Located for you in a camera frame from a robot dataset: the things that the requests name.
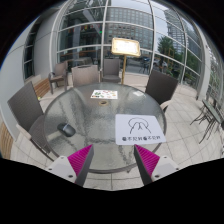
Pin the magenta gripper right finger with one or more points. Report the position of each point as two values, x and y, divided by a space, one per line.
151 166

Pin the gold menu stand sign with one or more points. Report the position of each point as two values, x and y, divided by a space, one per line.
125 47

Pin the colourful menu card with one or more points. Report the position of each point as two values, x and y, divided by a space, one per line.
104 94

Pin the round glass table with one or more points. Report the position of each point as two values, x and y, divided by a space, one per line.
94 122

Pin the grey wicker chair far left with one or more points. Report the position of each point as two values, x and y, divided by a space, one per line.
59 74

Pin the grey wicker chair behind table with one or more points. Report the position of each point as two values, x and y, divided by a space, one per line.
83 75

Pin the grey wicker chair far centre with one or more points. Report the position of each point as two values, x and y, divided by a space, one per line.
110 71

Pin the white mouse pad with drawing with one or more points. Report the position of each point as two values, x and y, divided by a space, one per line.
138 129

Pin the black computer mouse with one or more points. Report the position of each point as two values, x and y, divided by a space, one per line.
66 129

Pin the grey wicker chair right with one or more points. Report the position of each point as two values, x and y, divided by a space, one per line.
161 87

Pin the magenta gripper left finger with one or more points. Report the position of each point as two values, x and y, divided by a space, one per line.
75 167

